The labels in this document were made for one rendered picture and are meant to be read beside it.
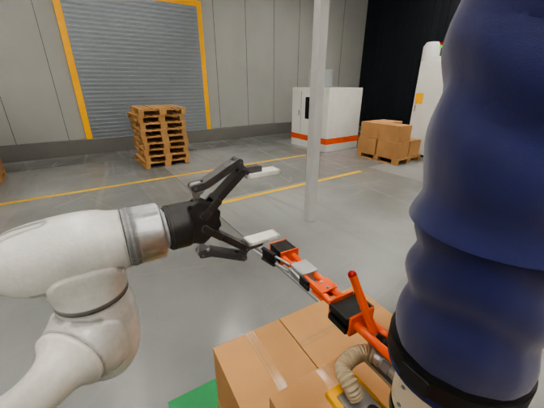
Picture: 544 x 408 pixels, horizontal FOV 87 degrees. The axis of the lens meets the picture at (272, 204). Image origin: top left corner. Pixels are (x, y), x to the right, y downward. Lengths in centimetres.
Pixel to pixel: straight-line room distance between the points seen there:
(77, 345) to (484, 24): 62
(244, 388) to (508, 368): 115
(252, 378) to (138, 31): 902
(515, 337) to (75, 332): 60
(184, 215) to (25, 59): 912
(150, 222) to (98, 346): 19
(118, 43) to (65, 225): 909
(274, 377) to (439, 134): 132
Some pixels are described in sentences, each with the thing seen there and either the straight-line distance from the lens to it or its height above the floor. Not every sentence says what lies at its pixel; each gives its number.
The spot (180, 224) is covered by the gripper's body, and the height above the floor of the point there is 159.
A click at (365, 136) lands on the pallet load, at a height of 55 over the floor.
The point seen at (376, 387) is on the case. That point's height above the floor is 94.
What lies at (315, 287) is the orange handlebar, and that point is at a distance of 89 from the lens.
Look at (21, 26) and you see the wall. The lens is 957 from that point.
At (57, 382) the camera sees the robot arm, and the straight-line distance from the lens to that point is 51.
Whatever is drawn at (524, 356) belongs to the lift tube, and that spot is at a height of 144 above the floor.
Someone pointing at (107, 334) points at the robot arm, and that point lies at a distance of 51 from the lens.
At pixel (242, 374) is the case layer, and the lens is 156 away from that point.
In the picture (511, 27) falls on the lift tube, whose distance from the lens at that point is 41.
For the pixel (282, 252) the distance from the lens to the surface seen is 102.
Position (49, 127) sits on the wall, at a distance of 955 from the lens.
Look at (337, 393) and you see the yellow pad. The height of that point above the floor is 112.
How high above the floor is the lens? 179
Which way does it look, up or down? 23 degrees down
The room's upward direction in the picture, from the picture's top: straight up
